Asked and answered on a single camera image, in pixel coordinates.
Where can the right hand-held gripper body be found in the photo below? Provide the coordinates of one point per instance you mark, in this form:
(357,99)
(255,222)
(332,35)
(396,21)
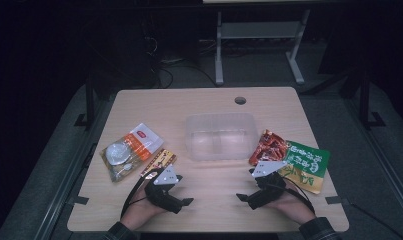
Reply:
(269,188)

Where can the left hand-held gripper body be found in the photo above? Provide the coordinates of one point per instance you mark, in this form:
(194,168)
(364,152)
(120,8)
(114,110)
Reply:
(160,195)

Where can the yellow snack packet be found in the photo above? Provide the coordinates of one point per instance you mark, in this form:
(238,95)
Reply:
(162,159)

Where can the red snack packet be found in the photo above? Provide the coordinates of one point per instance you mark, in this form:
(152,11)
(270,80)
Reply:
(269,148)

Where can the green snack packet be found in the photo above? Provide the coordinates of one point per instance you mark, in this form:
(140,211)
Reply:
(305,163)

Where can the clear plastic container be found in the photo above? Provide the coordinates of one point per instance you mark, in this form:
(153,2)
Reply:
(219,140)

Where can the person's left hand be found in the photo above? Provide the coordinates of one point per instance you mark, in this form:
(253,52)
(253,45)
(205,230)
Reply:
(139,210)

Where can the person's right hand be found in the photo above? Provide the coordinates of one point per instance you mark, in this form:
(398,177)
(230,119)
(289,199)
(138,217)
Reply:
(290,206)

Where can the orange white snack packet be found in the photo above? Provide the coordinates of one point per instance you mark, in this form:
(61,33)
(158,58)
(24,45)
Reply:
(139,143)

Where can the black tape strip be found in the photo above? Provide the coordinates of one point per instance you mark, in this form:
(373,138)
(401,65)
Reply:
(79,200)
(335,200)

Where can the black metal stand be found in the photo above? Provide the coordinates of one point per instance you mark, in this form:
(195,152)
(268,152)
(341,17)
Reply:
(89,100)
(364,100)

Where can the metal floor rail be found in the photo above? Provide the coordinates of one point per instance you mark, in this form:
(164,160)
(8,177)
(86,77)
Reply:
(65,186)
(382,156)

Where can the white metal table frame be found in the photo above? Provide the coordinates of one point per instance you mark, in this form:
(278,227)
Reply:
(219,50)

